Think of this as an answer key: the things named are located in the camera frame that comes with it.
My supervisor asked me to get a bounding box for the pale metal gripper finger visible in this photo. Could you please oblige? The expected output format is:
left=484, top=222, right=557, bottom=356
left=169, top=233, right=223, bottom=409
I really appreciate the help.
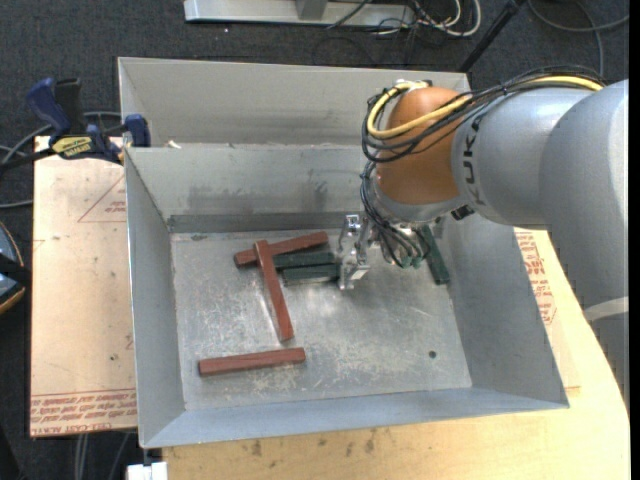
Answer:
left=337, top=214, right=361, bottom=292
left=351, top=231, right=373, bottom=284

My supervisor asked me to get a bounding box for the dark green flat block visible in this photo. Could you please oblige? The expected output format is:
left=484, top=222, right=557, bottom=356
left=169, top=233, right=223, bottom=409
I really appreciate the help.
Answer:
left=418, top=224, right=451, bottom=286
left=272, top=250, right=337, bottom=270
left=281, top=263, right=342, bottom=288

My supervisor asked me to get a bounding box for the red-brown flat block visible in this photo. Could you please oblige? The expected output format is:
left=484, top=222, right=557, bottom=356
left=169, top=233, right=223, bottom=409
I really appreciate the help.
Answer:
left=233, top=231, right=330, bottom=270
left=197, top=346, right=307, bottom=379
left=253, top=239, right=296, bottom=344

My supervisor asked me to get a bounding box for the grey metal bin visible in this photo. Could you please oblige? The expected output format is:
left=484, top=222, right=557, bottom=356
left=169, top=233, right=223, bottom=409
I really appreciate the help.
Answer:
left=117, top=56, right=571, bottom=450

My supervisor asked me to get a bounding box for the brown cardboard board red print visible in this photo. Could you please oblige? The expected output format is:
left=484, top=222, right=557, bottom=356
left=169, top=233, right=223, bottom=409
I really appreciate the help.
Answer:
left=29, top=135, right=584, bottom=439

